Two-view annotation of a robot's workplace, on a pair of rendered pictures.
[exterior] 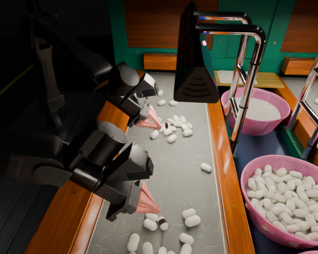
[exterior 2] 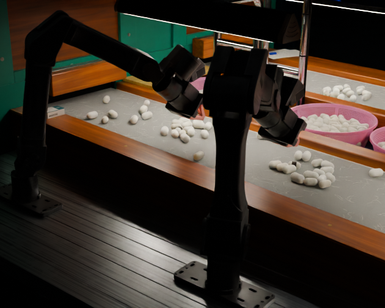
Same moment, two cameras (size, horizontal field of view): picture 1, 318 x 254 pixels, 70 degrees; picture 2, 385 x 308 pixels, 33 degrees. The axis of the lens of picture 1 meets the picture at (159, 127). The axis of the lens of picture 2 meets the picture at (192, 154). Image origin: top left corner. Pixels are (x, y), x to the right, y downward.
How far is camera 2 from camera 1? 1.40 m
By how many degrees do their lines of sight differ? 47
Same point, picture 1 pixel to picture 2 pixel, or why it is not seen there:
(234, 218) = (324, 140)
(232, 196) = (307, 134)
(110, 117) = (120, 143)
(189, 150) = not seen: hidden behind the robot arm
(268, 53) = (176, 39)
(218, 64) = not seen: hidden behind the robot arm
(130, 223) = (275, 178)
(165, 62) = (80, 77)
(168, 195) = (269, 158)
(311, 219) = (352, 128)
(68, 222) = (248, 189)
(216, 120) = not seen: hidden behind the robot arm
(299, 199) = (334, 124)
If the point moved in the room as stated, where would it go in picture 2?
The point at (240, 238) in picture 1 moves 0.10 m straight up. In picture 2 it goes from (340, 144) to (344, 108)
